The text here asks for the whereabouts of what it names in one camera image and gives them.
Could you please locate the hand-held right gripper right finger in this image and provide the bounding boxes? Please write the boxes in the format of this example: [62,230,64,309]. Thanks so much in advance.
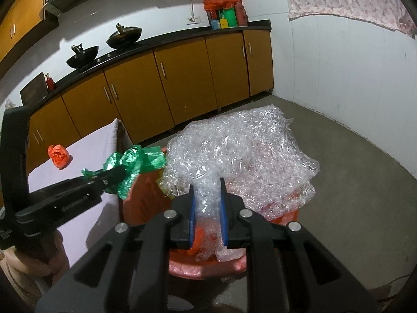
[219,178,382,313]

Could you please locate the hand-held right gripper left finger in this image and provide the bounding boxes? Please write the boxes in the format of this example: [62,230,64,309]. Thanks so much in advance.
[34,184,198,313]

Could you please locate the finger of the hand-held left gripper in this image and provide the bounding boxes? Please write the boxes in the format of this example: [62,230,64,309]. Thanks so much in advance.
[81,166,129,192]

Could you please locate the green plastic bag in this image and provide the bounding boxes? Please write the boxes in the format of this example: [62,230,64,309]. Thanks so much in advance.
[81,145,167,201]

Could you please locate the orange lined trash bin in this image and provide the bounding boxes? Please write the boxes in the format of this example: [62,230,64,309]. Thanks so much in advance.
[119,147,300,281]

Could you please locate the clear bubble wrap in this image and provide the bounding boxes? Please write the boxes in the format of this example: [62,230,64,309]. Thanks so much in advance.
[156,104,321,263]

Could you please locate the person's left hand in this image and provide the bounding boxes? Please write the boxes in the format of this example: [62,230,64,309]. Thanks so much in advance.
[0,229,69,300]

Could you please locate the white tablecloth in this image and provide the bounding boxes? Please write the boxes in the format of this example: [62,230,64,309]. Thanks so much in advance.
[28,117,119,287]

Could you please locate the small crumpled orange bag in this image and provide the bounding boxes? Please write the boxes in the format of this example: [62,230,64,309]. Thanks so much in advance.
[47,144,70,170]

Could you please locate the dark cutting board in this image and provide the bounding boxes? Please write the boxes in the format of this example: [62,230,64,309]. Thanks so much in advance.
[20,73,48,105]

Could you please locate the black gas cooktop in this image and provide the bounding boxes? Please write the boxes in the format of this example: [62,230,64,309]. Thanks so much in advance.
[94,52,118,65]

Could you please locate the black wok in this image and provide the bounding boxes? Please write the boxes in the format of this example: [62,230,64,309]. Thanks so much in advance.
[66,43,100,70]

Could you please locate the brown lower kitchen cabinets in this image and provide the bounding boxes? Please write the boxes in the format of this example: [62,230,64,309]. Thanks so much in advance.
[26,28,274,173]

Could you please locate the lidded dark pan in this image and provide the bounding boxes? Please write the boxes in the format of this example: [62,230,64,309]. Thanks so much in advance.
[106,23,144,49]

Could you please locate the black kitchen countertop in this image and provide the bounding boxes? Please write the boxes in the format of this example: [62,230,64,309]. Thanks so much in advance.
[20,20,272,111]

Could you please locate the colourful boxes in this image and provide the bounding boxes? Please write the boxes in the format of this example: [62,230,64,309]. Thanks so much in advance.
[208,3,250,30]

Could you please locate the orange bag over boxes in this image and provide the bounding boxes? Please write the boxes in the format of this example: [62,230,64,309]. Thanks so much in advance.
[204,0,243,11]

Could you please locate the long brown wall cabinet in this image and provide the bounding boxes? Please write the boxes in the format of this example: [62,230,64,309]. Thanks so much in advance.
[0,0,59,64]

